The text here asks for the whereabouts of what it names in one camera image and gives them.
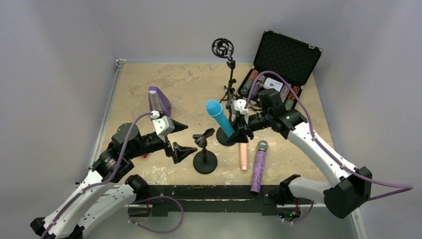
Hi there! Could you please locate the pink microphone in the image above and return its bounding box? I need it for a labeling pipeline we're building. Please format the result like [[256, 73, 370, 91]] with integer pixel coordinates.
[[239, 143, 248, 171]]

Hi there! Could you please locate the black round-base mic stand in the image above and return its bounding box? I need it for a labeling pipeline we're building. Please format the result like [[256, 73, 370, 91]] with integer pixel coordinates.
[[193, 128, 217, 174]]

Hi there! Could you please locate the blue microphone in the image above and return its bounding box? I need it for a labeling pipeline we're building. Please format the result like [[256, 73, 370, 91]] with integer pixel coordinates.
[[206, 99, 234, 137]]

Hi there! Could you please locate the black tripod shock-mount stand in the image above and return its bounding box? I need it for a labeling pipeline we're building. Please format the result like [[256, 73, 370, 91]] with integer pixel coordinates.
[[211, 38, 247, 112]]

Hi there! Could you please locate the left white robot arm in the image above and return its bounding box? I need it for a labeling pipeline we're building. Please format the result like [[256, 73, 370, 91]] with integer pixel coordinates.
[[30, 116, 196, 239]]

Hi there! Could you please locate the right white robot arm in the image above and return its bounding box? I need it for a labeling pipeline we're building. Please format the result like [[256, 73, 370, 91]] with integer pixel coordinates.
[[229, 89, 372, 219]]

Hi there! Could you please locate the purple glitter microphone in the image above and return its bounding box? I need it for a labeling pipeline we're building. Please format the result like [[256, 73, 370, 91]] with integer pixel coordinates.
[[250, 140, 269, 193]]

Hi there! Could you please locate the purple metronome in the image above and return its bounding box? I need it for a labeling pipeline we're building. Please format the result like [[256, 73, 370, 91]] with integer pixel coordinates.
[[148, 86, 172, 117]]

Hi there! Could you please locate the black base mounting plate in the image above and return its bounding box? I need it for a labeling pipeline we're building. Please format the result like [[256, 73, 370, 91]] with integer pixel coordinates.
[[126, 184, 311, 217]]

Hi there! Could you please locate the black poker chip case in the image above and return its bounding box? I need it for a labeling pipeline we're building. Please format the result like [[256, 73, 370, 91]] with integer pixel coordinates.
[[237, 30, 323, 110]]

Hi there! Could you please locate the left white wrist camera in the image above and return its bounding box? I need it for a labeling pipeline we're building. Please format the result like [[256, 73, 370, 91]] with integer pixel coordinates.
[[150, 111, 175, 138]]

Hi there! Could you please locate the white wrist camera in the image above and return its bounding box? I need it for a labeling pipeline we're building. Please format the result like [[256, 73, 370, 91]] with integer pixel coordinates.
[[231, 99, 248, 116], [150, 111, 175, 138]]

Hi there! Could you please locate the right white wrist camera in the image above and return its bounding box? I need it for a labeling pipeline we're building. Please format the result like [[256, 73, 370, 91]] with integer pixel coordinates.
[[231, 99, 248, 116]]

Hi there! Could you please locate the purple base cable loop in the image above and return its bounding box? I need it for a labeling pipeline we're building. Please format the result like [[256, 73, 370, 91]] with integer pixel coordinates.
[[127, 193, 185, 234]]

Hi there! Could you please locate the aluminium frame rail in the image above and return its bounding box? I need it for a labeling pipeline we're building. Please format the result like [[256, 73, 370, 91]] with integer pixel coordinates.
[[88, 59, 127, 171]]

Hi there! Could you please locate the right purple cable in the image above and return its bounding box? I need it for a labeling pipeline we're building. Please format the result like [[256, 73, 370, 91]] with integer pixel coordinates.
[[244, 70, 415, 203]]

